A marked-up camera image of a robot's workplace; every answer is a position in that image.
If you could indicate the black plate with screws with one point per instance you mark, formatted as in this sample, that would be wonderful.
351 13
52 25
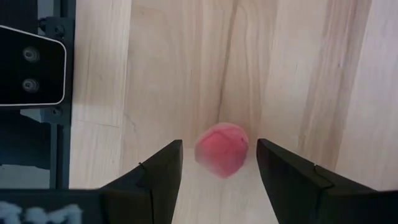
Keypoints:
31 68

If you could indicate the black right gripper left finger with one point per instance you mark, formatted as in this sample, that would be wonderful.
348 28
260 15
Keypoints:
155 186

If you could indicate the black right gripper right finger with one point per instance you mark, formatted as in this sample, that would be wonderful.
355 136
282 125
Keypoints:
295 186

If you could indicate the pink peach toy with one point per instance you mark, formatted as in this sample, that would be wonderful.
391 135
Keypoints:
222 149

